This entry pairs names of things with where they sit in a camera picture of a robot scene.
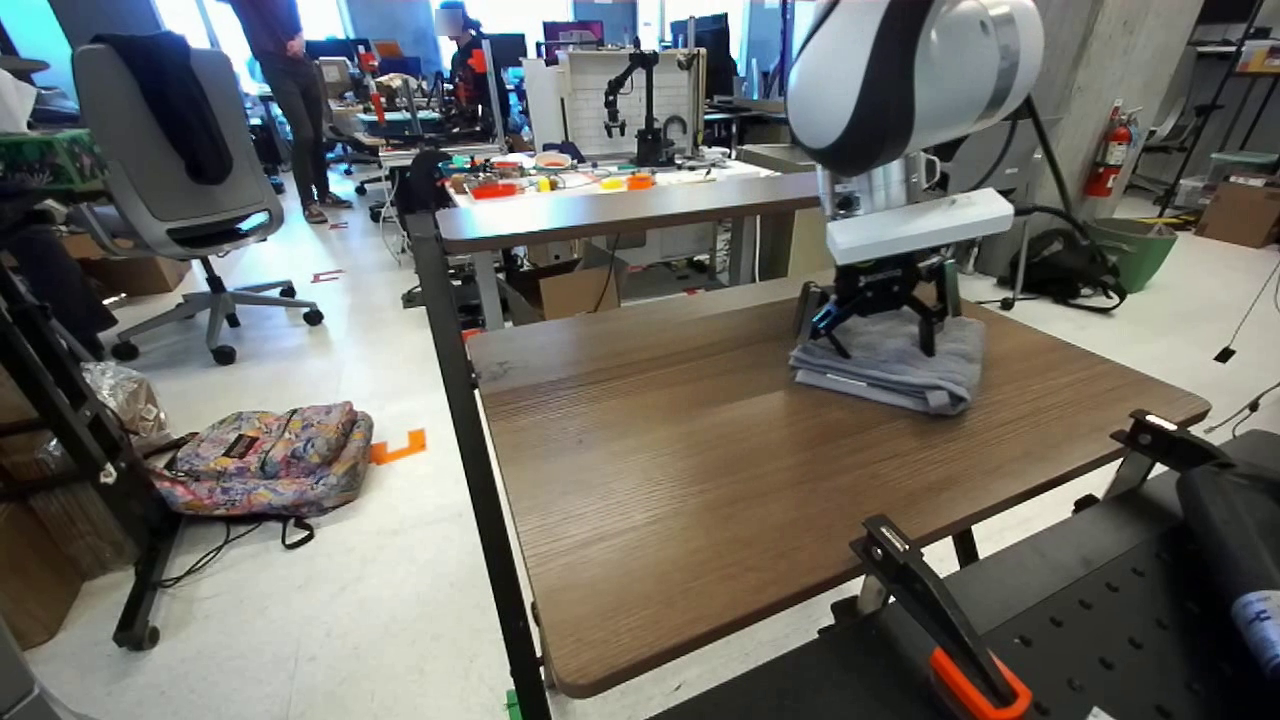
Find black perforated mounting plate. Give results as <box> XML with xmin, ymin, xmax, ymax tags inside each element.
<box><xmin>661</xmin><ymin>466</ymin><xmax>1280</xmax><ymax>720</ymax></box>

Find black tripod stand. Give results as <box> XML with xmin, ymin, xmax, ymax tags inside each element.
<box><xmin>0</xmin><ymin>267</ymin><xmax>178</xmax><ymax>654</ymax></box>

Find red fire extinguisher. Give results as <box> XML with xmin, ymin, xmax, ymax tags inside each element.
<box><xmin>1082</xmin><ymin>110</ymin><xmax>1133</xmax><ymax>200</ymax></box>

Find small black robot arm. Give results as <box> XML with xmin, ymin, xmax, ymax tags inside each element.
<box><xmin>602</xmin><ymin>49</ymin><xmax>704</xmax><ymax>167</ymax></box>

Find grey cloth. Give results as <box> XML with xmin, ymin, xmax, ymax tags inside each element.
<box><xmin>787</xmin><ymin>311</ymin><xmax>989</xmax><ymax>417</ymax></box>

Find black bag by wall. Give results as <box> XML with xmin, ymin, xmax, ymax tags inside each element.
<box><xmin>1019</xmin><ymin>227</ymin><xmax>1126</xmax><ymax>317</ymax></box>

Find green bin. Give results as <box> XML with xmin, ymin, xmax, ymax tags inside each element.
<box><xmin>1093</xmin><ymin>219</ymin><xmax>1174</xmax><ymax>291</ymax></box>

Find grey back table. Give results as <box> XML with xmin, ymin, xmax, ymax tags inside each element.
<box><xmin>435</xmin><ymin>172</ymin><xmax>817</xmax><ymax>333</ymax></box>

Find cardboard box under table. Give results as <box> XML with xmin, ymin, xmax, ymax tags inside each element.
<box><xmin>510</xmin><ymin>261</ymin><xmax>619</xmax><ymax>321</ymax></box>

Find black metal clamp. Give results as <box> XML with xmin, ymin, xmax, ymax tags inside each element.
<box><xmin>1109</xmin><ymin>414</ymin><xmax>1229</xmax><ymax>502</ymax></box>

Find standing person dark clothes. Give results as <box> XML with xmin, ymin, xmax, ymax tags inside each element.
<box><xmin>227</xmin><ymin>0</ymin><xmax>334</xmax><ymax>223</ymax></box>

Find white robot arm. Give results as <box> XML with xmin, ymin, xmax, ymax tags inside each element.
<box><xmin>787</xmin><ymin>0</ymin><xmax>1042</xmax><ymax>352</ymax></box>

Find colourful patterned backpack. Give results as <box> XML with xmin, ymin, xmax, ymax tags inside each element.
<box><xmin>143</xmin><ymin>400</ymin><xmax>372</xmax><ymax>539</ymax></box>

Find grey office chair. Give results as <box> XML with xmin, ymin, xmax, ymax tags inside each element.
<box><xmin>73</xmin><ymin>32</ymin><xmax>324</xmax><ymax>365</ymax></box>

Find person in orange vest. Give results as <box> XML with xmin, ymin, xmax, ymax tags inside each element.
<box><xmin>441</xmin><ymin>0</ymin><xmax>494</xmax><ymax>142</ymax></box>

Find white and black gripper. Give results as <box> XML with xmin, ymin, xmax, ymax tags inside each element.
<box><xmin>802</xmin><ymin>187</ymin><xmax>1016</xmax><ymax>362</ymax></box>

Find orange black clamp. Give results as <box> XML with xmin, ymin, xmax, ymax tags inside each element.
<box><xmin>852</xmin><ymin>518</ymin><xmax>1037</xmax><ymax>720</ymax></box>

